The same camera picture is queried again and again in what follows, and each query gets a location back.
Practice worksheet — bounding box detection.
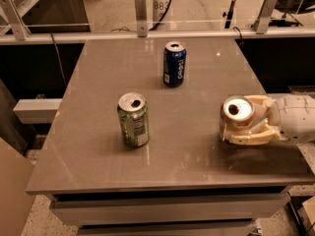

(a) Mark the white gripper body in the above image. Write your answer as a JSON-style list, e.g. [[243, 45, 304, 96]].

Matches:
[[268, 94, 315, 143]]

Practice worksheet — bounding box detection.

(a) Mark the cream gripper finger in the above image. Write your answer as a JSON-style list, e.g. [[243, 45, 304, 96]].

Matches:
[[246, 94, 275, 118], [220, 118, 281, 146]]

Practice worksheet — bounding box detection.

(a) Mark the orange soda can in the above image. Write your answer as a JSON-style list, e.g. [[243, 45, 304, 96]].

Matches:
[[220, 95, 255, 141]]

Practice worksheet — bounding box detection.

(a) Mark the blue Pepsi can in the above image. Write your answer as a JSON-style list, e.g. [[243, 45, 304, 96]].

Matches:
[[163, 41, 187, 88]]

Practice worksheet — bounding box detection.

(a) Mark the green soda can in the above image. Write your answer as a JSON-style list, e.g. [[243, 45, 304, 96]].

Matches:
[[117, 92, 149, 148]]

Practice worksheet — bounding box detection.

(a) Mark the grey table with drawers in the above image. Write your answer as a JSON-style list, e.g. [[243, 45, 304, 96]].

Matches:
[[27, 37, 314, 236]]

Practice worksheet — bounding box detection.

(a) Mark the black stand with knob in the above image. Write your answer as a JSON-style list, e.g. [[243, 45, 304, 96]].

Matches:
[[223, 0, 236, 29]]

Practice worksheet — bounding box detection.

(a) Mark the white cylinder with number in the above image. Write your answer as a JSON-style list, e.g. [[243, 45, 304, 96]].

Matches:
[[152, 0, 172, 24]]

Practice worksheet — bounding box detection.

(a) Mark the white shelf block left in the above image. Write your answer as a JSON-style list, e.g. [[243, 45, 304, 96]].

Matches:
[[13, 98, 62, 124]]

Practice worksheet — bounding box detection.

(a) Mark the brown panel lower left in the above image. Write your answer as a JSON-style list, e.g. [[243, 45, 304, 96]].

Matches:
[[0, 139, 34, 236]]

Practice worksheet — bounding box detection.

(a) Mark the right metal bracket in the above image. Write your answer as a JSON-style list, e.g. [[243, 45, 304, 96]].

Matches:
[[253, 0, 278, 34]]

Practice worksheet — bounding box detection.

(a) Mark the metal bracket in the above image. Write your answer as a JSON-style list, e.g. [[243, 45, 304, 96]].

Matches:
[[0, 0, 30, 40], [253, 0, 278, 34], [134, 0, 148, 37]]

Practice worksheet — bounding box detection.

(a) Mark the black cable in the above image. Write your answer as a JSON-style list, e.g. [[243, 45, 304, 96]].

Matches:
[[110, 0, 174, 33]]

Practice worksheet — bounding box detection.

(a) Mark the middle metal bracket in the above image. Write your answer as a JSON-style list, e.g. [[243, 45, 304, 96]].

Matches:
[[134, 0, 148, 37]]

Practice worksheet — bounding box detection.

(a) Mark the horizontal aluminium rail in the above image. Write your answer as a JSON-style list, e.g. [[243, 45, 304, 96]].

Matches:
[[0, 28, 315, 45]]

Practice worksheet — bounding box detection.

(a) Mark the left metal bracket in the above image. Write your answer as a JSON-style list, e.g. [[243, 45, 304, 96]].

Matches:
[[0, 0, 30, 40]]

